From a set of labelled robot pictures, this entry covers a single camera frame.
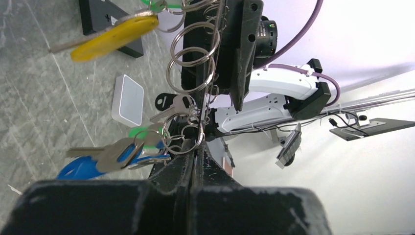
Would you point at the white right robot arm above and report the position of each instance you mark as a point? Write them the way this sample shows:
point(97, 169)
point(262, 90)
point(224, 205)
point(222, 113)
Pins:
point(274, 91)

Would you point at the yellow key tag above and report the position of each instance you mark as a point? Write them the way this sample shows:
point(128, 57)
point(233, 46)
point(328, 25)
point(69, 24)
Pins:
point(115, 38)

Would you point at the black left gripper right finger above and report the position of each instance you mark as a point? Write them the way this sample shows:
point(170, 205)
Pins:
point(219, 205)

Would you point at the green key tag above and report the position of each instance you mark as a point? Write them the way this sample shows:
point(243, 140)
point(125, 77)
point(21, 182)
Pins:
point(140, 133)

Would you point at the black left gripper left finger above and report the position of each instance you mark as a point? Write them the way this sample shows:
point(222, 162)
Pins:
point(155, 206)

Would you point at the blue key tag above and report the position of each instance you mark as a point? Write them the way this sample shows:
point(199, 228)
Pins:
point(145, 158)
point(110, 160)

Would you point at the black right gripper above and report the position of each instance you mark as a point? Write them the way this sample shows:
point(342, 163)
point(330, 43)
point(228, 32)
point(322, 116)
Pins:
point(248, 40)

